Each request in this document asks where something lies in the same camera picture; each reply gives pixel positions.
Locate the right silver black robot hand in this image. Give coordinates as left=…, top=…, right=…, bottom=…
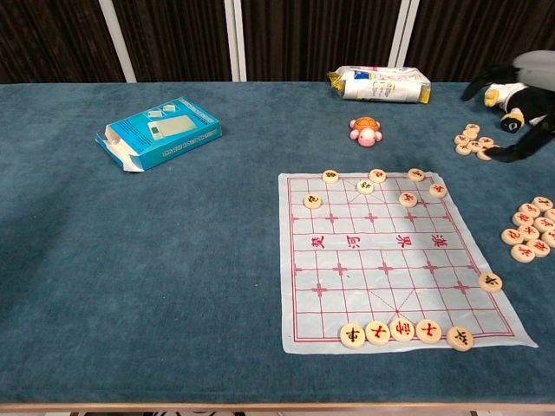
left=460, top=49, right=555, bottom=165

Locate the chinese chess board mat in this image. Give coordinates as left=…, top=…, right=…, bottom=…
left=277, top=171, right=539, bottom=355

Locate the white partition frame post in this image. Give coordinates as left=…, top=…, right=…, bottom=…
left=97, top=0, right=138, bottom=83
left=224, top=0, right=248, bottom=82
left=387, top=0, right=421, bottom=68

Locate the pink orange turtle toy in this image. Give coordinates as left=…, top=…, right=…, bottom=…
left=349, top=115, right=384, bottom=148

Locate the white yellow snack packet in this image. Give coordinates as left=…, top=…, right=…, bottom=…
left=327, top=65, right=433, bottom=106

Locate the blue scale cardboard box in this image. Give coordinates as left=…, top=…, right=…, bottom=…
left=95, top=95, right=223, bottom=173

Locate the black white penguin plush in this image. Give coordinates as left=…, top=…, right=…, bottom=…
left=484, top=81, right=552, bottom=133

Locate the dark ribbed partition panel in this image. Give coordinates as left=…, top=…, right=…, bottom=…
left=0, top=0, right=127, bottom=85
left=112, top=0, right=234, bottom=83
left=406, top=0, right=555, bottom=83
left=239, top=0, right=405, bottom=82

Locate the teal felt table cover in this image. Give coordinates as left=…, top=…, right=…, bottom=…
left=0, top=81, right=555, bottom=406

